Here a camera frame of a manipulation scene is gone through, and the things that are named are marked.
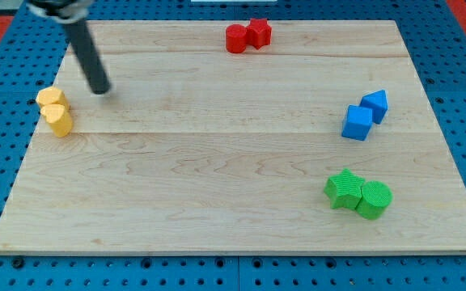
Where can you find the yellow heart block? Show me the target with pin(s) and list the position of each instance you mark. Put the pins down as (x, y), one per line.
(58, 118)

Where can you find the wooden board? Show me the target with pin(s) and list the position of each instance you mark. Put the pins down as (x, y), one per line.
(198, 151)

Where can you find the red cylinder block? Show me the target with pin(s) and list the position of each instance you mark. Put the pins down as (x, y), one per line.
(236, 38)

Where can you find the red star block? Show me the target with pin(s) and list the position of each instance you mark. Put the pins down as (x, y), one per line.
(259, 33)

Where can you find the green star block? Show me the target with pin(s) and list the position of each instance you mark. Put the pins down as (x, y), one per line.
(344, 190)

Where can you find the blue cube block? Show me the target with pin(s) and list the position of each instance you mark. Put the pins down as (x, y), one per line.
(357, 123)

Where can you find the green cylinder block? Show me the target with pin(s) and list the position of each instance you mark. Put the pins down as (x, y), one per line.
(376, 197)

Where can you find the blue triangle block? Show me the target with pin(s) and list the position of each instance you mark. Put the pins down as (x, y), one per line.
(378, 102)

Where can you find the yellow pentagon block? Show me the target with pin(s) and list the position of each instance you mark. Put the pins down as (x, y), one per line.
(52, 95)

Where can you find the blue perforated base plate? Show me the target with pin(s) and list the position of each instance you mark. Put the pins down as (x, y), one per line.
(30, 55)

